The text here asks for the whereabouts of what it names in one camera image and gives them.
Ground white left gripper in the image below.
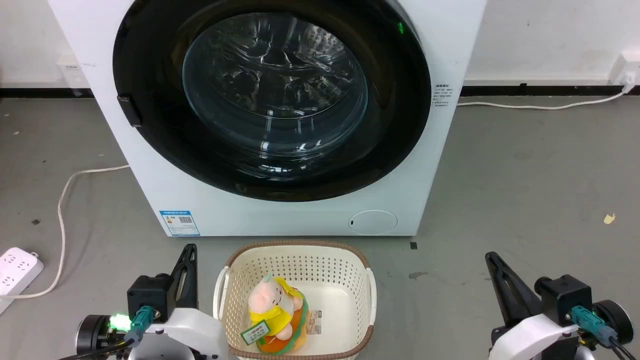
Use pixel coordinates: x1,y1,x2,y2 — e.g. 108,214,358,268
128,244,230,360

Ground white power strip cable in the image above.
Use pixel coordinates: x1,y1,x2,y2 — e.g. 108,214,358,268
0,164,131,300

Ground plush doll with yellow clothes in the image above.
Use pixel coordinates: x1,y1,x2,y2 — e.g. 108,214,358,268
247,273,309,356

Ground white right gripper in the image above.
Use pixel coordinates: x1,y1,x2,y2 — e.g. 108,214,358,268
484,251,582,360

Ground black round glass washer door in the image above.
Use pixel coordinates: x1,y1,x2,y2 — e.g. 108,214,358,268
112,0,432,203

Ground printed sticker inside basket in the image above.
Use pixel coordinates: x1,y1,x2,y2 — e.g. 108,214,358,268
305,309,324,335

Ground white front-load washing machine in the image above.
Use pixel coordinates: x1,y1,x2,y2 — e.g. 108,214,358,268
48,0,488,238

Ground black plastic handle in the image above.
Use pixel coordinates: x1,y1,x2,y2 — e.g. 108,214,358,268
117,94,143,128

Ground white wall socket plate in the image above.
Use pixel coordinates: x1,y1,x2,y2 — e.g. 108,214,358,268
55,54,85,92

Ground green white doll hang tag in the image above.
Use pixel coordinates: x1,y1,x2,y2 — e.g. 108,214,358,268
240,320,271,346

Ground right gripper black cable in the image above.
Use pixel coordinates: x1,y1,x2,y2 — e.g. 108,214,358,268
571,305,640,360

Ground blue energy label sticker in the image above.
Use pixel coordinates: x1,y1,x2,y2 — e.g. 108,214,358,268
159,209,201,237

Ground cream perforated laundry basket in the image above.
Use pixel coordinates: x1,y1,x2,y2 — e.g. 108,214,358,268
213,240,377,360

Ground white washer power cable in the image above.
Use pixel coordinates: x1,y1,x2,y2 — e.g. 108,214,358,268
456,83,637,111

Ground white wall socket box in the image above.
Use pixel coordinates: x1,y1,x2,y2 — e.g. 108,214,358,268
607,49,640,90

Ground white power strip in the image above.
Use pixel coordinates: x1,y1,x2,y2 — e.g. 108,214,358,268
0,247,45,315

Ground small text warning sticker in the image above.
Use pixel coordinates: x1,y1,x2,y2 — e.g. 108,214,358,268
433,83,452,108

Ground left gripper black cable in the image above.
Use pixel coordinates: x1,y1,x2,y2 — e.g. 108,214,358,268
56,305,156,360

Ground round white filter cover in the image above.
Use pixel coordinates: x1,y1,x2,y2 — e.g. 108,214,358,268
348,209,399,236

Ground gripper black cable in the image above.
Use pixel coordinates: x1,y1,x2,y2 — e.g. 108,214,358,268
56,305,156,360
571,305,640,360

